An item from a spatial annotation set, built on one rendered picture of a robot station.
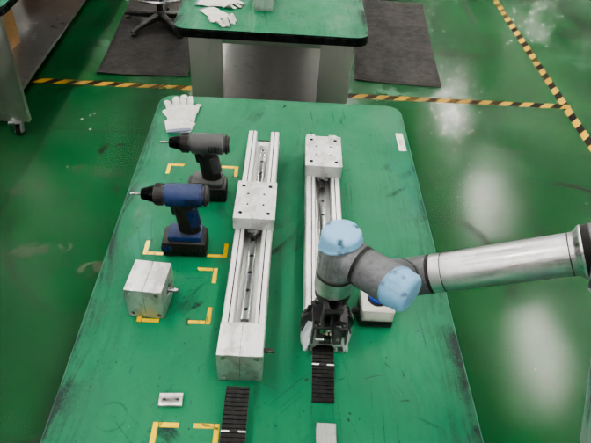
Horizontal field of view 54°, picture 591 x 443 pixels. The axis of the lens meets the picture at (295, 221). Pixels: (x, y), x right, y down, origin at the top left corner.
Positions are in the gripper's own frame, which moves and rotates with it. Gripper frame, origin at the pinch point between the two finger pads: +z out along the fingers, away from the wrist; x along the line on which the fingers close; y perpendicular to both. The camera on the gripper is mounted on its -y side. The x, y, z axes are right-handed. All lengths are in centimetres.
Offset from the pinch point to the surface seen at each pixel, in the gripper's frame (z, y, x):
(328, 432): 6.9, 17.5, 1.3
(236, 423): 6.5, 16.7, -17.7
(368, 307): 3.8, -13.8, 11.5
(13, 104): 67, -197, -160
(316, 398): 9.4, 8.3, -1.0
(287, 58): 66, -270, -13
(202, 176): 2, -60, -35
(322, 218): 4.1, -45.8, 0.7
